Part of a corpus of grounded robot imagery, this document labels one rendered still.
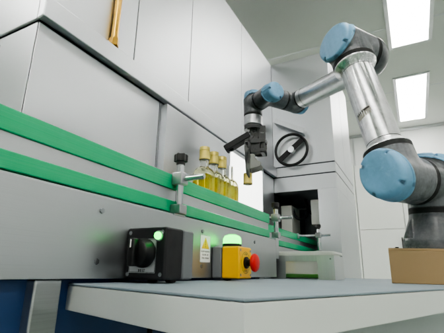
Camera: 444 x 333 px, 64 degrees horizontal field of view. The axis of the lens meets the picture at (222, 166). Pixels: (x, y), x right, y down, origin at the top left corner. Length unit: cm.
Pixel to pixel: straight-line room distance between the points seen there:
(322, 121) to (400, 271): 143
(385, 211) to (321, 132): 275
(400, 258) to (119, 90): 88
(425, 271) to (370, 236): 389
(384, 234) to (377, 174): 395
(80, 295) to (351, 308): 33
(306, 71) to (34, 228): 213
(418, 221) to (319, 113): 140
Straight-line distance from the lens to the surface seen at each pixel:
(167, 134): 122
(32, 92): 93
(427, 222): 98
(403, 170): 86
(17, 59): 100
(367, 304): 44
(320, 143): 222
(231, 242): 84
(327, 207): 211
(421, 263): 95
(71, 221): 54
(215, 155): 121
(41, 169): 54
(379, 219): 485
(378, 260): 481
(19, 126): 53
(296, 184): 218
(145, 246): 56
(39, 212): 51
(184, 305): 33
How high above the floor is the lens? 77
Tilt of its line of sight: 17 degrees up
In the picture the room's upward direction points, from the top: 1 degrees clockwise
